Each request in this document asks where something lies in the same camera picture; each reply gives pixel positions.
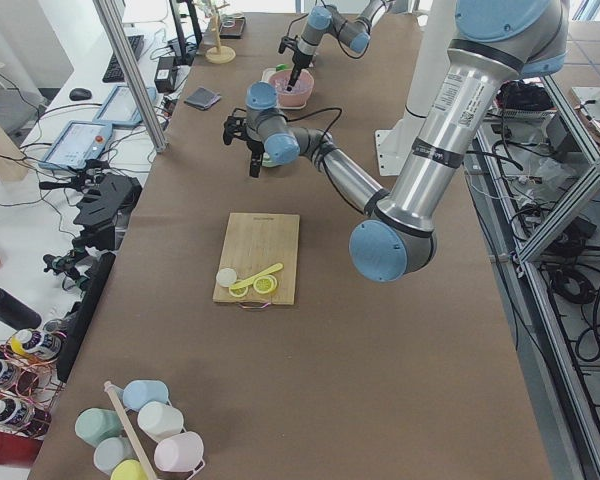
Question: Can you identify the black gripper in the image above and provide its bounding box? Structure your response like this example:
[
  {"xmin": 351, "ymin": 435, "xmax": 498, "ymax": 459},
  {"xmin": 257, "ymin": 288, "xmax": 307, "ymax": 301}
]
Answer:
[
  {"xmin": 246, "ymin": 133, "xmax": 265, "ymax": 178},
  {"xmin": 286, "ymin": 50, "xmax": 313, "ymax": 92}
]

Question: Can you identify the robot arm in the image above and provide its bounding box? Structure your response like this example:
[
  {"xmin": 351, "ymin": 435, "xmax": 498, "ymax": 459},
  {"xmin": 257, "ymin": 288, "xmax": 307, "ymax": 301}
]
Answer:
[
  {"xmin": 241, "ymin": 1, "xmax": 569, "ymax": 282},
  {"xmin": 278, "ymin": 0, "xmax": 394, "ymax": 92}
]

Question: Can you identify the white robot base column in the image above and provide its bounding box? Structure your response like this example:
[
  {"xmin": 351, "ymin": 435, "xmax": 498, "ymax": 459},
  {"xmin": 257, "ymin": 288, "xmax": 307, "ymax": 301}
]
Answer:
[{"xmin": 375, "ymin": 0, "xmax": 456, "ymax": 177}]

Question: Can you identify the mint green bowl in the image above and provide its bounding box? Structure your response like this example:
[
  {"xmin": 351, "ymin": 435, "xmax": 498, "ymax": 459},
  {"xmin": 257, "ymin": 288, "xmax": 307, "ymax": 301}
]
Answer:
[{"xmin": 262, "ymin": 153, "xmax": 279, "ymax": 168}]

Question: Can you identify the pink bowl of ice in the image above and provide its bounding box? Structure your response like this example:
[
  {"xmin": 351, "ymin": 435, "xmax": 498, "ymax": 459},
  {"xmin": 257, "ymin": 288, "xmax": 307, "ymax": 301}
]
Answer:
[{"xmin": 268, "ymin": 68, "xmax": 315, "ymax": 108}]

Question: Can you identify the cream serving tray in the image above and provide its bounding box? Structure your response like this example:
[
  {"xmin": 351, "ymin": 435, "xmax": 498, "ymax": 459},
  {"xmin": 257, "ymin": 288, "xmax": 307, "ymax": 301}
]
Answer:
[{"xmin": 259, "ymin": 67, "xmax": 312, "ymax": 110}]

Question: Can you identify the grey folded cloth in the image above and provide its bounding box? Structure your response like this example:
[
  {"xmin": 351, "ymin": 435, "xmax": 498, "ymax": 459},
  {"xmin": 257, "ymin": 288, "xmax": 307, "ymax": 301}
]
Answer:
[{"xmin": 184, "ymin": 87, "xmax": 222, "ymax": 111}]

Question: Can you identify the wooden mug tree stand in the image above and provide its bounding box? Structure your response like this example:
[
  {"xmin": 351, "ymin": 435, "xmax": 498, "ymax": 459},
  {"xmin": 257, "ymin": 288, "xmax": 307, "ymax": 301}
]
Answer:
[{"xmin": 200, "ymin": 0, "xmax": 236, "ymax": 64}]

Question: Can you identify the wooden cutting board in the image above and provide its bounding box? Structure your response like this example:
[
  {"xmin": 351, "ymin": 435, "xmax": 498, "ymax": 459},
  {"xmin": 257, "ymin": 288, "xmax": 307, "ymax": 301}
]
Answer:
[{"xmin": 213, "ymin": 213, "xmax": 300, "ymax": 306}]

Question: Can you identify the yellow plastic knife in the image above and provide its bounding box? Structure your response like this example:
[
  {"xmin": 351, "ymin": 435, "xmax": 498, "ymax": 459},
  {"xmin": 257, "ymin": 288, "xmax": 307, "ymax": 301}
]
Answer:
[{"xmin": 229, "ymin": 262, "xmax": 284, "ymax": 290}]

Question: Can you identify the lemon slice near bun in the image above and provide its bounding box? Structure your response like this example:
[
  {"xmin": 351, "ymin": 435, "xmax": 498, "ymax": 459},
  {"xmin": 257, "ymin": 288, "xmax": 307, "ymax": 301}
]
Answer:
[{"xmin": 228, "ymin": 280, "xmax": 251, "ymax": 298}]

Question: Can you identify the far teach pendant tablet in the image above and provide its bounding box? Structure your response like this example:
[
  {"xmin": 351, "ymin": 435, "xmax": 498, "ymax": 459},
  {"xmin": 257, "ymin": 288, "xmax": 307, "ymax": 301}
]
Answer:
[{"xmin": 93, "ymin": 85, "xmax": 142, "ymax": 128}]

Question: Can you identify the teach pendant tablet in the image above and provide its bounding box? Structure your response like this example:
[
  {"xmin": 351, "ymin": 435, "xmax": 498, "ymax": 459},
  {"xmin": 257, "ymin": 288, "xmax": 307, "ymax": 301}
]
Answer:
[
  {"xmin": 93, "ymin": 85, "xmax": 142, "ymax": 128},
  {"xmin": 38, "ymin": 121, "xmax": 113, "ymax": 171}
]

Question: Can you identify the black keyboard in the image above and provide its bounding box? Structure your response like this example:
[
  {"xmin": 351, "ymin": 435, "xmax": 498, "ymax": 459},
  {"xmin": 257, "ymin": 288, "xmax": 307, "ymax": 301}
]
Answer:
[{"xmin": 102, "ymin": 34, "xmax": 146, "ymax": 84}]

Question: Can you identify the near teach pendant tablet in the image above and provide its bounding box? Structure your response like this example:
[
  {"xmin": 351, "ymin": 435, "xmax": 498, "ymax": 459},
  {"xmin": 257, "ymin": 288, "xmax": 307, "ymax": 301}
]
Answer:
[{"xmin": 38, "ymin": 121, "xmax": 113, "ymax": 171}]

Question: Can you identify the black computer mouse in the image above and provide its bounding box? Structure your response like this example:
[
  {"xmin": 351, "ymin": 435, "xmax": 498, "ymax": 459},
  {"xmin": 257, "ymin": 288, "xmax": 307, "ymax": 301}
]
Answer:
[{"xmin": 69, "ymin": 88, "xmax": 92, "ymax": 101}]

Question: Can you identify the black foam bar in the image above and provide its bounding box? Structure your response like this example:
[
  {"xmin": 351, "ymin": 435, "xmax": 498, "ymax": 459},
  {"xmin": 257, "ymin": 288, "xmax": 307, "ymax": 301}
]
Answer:
[{"xmin": 56, "ymin": 252, "xmax": 116, "ymax": 383}]

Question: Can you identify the light blue cup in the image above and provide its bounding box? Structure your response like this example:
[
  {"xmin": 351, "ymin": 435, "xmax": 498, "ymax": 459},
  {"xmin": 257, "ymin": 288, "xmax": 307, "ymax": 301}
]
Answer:
[{"xmin": 122, "ymin": 380, "xmax": 169, "ymax": 412}]

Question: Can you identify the oolong tea bottle far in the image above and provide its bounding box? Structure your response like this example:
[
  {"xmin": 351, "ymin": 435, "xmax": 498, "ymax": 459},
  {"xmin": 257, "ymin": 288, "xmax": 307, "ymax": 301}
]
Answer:
[{"xmin": 10, "ymin": 329, "xmax": 63, "ymax": 361}]

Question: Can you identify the oolong tea bottle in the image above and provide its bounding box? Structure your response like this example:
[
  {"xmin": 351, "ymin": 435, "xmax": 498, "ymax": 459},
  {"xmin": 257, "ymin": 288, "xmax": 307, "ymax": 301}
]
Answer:
[
  {"xmin": 10, "ymin": 329, "xmax": 63, "ymax": 361},
  {"xmin": 0, "ymin": 398, "xmax": 34, "ymax": 431},
  {"xmin": 0, "ymin": 359, "xmax": 38, "ymax": 395}
]

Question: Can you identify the white cup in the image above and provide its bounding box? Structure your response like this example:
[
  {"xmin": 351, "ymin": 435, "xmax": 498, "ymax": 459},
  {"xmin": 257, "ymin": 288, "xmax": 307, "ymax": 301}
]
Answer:
[{"xmin": 137, "ymin": 401, "xmax": 184, "ymax": 442}]

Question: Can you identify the black thermos bottle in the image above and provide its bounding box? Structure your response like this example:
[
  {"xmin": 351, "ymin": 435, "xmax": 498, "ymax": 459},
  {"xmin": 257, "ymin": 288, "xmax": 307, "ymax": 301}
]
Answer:
[{"xmin": 0, "ymin": 288, "xmax": 42, "ymax": 330}]

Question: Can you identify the pink cup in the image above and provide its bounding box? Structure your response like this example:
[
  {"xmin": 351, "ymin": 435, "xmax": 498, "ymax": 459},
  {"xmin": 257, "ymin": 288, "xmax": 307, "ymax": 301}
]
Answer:
[{"xmin": 154, "ymin": 431, "xmax": 205, "ymax": 473}]

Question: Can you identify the mint green cup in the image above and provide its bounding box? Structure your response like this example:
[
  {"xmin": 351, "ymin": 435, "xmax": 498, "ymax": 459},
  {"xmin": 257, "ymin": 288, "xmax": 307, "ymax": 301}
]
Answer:
[{"xmin": 74, "ymin": 408, "xmax": 123, "ymax": 447}]

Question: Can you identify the oolong tea bottle middle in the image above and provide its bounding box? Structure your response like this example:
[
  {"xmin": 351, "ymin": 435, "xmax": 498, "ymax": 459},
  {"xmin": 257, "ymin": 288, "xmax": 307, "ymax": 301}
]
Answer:
[{"xmin": 0, "ymin": 359, "xmax": 38, "ymax": 395}]

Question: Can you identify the grey cup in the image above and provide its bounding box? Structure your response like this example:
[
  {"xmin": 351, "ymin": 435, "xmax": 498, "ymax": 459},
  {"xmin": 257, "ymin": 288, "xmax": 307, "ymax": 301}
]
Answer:
[{"xmin": 93, "ymin": 437, "xmax": 136, "ymax": 475}]

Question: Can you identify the yellow cup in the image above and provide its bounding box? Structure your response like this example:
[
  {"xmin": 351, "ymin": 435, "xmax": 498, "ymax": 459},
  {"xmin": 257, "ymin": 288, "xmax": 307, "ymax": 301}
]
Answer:
[{"xmin": 110, "ymin": 459, "xmax": 148, "ymax": 480}]

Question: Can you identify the oolong tea bottle near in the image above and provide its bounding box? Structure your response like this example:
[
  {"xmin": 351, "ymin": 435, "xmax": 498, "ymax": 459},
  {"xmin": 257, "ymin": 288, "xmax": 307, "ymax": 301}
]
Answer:
[{"xmin": 0, "ymin": 398, "xmax": 34, "ymax": 431}]

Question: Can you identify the lemon slice near handle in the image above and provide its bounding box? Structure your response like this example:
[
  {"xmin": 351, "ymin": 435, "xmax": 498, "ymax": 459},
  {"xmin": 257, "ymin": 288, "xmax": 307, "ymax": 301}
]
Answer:
[{"xmin": 253, "ymin": 274, "xmax": 278, "ymax": 295}]

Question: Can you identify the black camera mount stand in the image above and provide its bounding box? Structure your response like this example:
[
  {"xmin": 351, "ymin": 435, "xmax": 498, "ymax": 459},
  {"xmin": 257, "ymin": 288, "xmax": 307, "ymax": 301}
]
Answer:
[{"xmin": 39, "ymin": 170, "xmax": 142, "ymax": 251}]

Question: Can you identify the aluminium frame post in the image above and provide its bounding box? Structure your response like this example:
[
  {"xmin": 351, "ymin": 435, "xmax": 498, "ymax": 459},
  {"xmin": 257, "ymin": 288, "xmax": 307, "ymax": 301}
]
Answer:
[{"xmin": 93, "ymin": 0, "xmax": 167, "ymax": 154}]

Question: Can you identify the white wire cup rack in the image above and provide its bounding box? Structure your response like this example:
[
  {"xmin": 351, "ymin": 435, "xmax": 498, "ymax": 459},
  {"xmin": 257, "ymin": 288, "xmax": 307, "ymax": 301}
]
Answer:
[{"xmin": 109, "ymin": 393, "xmax": 206, "ymax": 479}]

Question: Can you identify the copper wire bottle rack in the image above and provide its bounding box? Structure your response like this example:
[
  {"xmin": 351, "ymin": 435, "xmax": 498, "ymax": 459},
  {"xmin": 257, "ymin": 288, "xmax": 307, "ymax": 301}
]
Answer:
[{"xmin": 0, "ymin": 330, "xmax": 66, "ymax": 440}]

